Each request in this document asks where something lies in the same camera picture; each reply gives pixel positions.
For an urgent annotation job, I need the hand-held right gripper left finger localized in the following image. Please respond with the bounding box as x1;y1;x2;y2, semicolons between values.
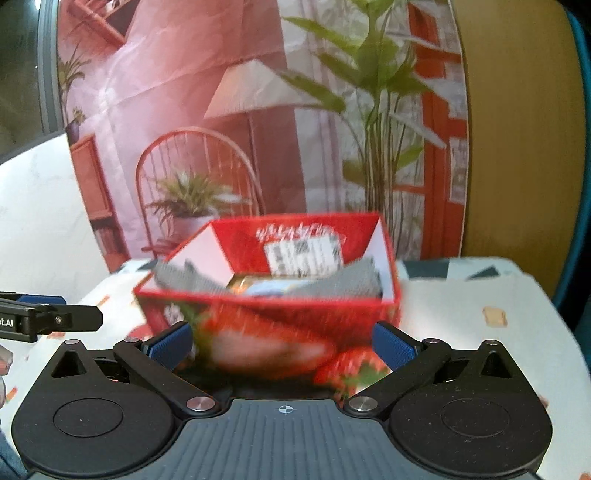
40;320;222;420

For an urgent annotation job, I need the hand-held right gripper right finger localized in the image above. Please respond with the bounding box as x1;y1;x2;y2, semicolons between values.
344;320;528;419

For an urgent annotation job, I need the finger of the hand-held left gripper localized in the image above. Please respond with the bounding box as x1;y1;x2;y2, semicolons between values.
17;294;66;307
33;304;103;334

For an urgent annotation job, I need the grey knitted cloth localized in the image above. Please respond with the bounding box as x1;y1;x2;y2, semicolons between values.
154;256;385;300

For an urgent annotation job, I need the orange snack packet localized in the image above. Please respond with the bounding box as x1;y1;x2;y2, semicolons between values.
228;274;260;294

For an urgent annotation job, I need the red strawberry print box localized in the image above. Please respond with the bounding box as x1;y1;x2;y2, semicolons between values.
133;212;403;398

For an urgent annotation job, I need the light blue cloth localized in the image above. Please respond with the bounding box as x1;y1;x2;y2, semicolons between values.
244;281;306;297

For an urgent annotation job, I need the printed tablecloth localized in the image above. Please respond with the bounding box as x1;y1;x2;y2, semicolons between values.
0;256;574;480

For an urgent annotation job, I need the wooden panel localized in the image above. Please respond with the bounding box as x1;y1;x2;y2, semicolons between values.
455;0;588;297

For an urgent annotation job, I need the teal curtain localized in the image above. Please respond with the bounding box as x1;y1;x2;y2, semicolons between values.
553;9;591;320

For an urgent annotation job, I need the grey window frame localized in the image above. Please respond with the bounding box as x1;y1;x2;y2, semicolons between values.
37;0;66;136

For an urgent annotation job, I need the printed room scene wall poster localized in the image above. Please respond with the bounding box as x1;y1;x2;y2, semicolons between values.
58;0;470;274

